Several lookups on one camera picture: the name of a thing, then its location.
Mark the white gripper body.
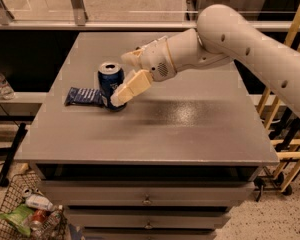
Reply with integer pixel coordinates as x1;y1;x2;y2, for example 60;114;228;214
138;36;177;82

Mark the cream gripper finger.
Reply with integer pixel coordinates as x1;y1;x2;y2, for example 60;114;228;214
121;49;144;67
110;69;153;107

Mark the blue pepsi can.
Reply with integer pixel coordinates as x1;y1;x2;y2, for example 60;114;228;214
98;62;125;111

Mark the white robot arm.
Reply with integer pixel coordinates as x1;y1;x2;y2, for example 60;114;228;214
111;4;300;118

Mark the blue rxbar blueberry wrapper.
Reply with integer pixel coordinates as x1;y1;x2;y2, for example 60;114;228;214
64;87;103;107

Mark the silver can in basket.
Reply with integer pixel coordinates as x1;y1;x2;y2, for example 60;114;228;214
22;188;33;198

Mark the red soda can in basket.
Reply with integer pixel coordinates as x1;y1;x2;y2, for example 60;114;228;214
30;210;49;230

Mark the grey drawer cabinet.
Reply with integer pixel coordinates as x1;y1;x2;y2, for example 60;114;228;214
16;32;278;240

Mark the black stand leg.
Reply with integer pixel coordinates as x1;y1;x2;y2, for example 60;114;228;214
0;123;27;187

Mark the clear plastic water bottle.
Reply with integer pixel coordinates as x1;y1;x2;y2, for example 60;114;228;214
0;72;15;100

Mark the white plastic bottle in basket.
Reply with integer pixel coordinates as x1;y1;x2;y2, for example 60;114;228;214
25;194;55;211

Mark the green snack bag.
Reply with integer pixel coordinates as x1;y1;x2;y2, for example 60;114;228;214
0;204;34;237

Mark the yellow wooden cart frame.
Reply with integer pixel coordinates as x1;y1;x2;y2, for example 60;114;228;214
254;3;300;200

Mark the wire mesh basket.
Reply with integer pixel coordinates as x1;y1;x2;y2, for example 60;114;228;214
0;173;66;240

